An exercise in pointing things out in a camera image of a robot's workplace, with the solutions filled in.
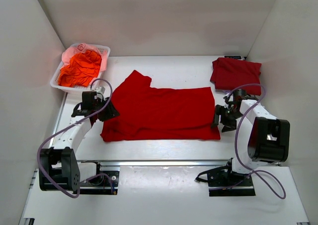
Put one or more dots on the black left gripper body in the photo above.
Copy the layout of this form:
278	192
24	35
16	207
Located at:
106	111

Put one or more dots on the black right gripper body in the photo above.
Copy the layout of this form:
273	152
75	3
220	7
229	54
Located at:
224	116

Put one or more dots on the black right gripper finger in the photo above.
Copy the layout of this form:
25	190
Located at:
218	114
229	126

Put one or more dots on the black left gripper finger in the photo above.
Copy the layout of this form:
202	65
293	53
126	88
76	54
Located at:
104	116
110	111

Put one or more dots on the bright red t shirt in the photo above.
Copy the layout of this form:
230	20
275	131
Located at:
149	113

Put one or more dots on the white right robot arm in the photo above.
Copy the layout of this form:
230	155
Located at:
269	137

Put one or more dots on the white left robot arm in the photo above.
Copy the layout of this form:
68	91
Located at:
58	167

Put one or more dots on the folded dark red t shirt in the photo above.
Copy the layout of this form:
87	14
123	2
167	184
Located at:
229	74

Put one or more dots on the orange t shirt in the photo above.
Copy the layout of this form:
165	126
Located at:
81	70

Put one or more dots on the pink t shirt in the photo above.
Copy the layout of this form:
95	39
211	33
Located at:
82	48

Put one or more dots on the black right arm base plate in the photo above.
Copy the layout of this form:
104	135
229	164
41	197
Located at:
224	182

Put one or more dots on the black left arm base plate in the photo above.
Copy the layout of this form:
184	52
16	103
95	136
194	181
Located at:
104	182

